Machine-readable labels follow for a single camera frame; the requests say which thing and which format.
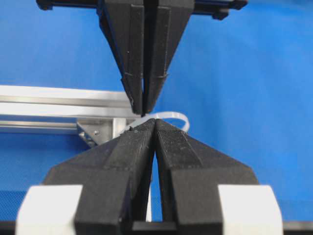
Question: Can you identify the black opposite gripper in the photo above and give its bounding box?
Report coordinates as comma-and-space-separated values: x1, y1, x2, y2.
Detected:
36, 0, 248, 115

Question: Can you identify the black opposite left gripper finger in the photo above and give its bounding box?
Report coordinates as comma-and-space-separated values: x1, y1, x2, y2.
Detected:
97, 0, 144, 115

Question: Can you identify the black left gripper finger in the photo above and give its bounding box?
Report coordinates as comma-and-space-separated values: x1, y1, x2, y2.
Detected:
155, 119, 259, 235
44, 119, 156, 235

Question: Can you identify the aluminium corner bracket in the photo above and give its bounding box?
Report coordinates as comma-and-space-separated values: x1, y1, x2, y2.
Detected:
77, 119, 113, 147

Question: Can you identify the aluminium extrusion frame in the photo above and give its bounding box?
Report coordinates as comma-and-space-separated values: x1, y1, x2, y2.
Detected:
0, 86, 139, 138

